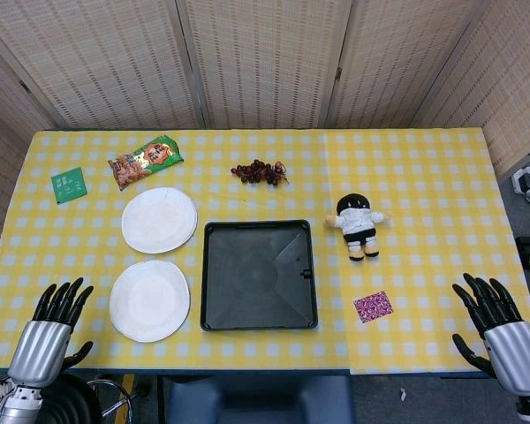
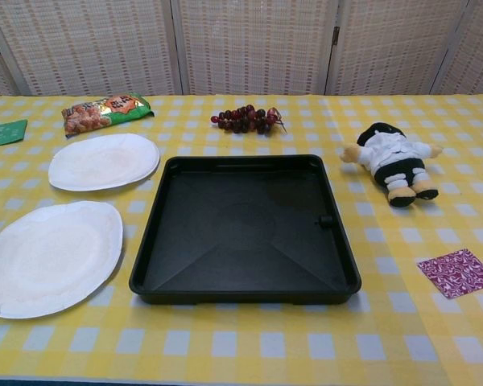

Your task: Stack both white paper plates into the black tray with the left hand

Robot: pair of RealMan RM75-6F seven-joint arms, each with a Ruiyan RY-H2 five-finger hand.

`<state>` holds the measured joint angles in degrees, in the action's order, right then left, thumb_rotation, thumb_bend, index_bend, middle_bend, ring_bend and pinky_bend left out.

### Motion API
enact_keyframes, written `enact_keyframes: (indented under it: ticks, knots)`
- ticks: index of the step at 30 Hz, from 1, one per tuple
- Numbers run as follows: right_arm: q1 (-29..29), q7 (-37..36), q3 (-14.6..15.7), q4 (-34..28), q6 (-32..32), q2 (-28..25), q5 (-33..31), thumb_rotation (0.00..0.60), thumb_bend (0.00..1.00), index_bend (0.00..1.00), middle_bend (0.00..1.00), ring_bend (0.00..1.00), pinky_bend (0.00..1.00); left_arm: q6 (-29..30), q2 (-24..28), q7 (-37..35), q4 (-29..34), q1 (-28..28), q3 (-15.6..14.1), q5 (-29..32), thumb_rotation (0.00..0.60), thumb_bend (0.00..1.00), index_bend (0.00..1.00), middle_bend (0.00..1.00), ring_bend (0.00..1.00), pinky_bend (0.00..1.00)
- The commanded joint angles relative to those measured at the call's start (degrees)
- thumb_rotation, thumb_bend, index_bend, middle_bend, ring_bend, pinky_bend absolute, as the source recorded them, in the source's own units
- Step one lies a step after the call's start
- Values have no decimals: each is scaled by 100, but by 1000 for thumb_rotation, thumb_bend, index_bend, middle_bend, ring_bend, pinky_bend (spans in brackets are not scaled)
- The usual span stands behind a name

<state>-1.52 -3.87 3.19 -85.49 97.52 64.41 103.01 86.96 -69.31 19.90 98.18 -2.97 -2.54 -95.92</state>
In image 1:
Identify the dark red grape bunch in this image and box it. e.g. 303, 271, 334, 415
230, 159, 290, 188

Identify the purple patterned square packet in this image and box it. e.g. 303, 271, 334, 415
352, 290, 395, 324

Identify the green square packet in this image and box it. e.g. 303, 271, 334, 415
50, 166, 89, 206

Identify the chrome stool ring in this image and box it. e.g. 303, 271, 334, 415
87, 378, 134, 420

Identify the woven folding screen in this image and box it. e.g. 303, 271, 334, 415
0, 0, 530, 248

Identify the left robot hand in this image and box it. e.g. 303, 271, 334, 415
7, 276, 95, 389

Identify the yellow white checked tablecloth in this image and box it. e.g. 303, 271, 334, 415
0, 127, 530, 375

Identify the black round base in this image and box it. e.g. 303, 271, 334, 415
37, 373, 103, 424

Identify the dark blue chair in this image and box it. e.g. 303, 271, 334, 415
165, 375, 354, 424

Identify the small plush doll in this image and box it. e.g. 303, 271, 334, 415
322, 193, 392, 264

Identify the orange green snack bag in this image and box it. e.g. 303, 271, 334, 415
107, 134, 186, 192

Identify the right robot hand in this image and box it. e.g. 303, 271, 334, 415
451, 272, 530, 397

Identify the white power adapter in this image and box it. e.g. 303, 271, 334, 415
511, 166, 530, 195

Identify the white paper plate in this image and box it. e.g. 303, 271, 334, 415
109, 259, 191, 344
121, 186, 199, 255

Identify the black square plastic tray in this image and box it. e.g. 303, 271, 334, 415
200, 219, 320, 332

